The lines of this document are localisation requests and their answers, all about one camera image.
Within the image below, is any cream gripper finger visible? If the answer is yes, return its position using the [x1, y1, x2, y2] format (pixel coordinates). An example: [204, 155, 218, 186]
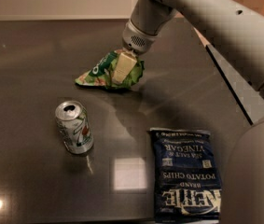
[112, 52, 137, 84]

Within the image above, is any green rice chip bag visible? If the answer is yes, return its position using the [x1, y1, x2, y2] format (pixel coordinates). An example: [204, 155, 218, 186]
[75, 49, 145, 90]

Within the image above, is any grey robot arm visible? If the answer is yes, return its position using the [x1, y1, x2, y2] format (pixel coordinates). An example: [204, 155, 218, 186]
[122, 0, 264, 224]

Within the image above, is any blue Kettle potato chips bag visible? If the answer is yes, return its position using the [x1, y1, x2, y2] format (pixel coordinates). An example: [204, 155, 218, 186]
[150, 128, 222, 224]

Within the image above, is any silver 7up soda can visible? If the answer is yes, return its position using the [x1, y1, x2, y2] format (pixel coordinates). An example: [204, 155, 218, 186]
[55, 100, 94, 155]

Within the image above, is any dark side table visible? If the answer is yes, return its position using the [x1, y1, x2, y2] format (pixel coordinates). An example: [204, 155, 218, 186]
[205, 44, 264, 124]

